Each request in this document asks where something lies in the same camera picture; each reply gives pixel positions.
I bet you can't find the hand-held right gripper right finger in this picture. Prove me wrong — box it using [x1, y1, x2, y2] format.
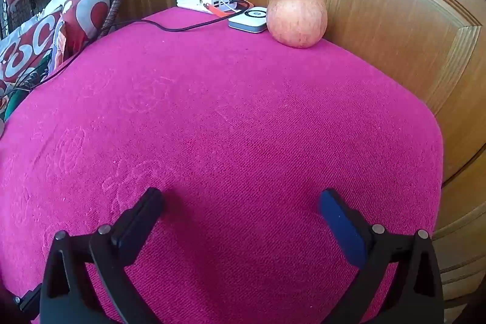
[319, 188, 445, 324]

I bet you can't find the magenta tablecloth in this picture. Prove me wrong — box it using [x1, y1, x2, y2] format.
[0, 6, 445, 324]

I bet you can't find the red apple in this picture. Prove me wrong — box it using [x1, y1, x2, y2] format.
[266, 0, 328, 49]

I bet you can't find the round red white cushion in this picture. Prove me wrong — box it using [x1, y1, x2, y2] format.
[63, 0, 111, 51]

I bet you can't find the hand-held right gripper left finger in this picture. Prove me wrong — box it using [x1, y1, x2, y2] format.
[40, 187, 166, 324]

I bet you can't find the small white grey device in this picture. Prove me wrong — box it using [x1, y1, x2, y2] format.
[228, 6, 269, 33]

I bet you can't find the square red white cushion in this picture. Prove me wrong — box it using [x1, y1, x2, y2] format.
[0, 11, 65, 85]

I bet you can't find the black charging cable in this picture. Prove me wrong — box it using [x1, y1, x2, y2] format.
[23, 0, 251, 89]

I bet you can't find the orange cable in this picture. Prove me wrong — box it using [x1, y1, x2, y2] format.
[205, 3, 253, 15]

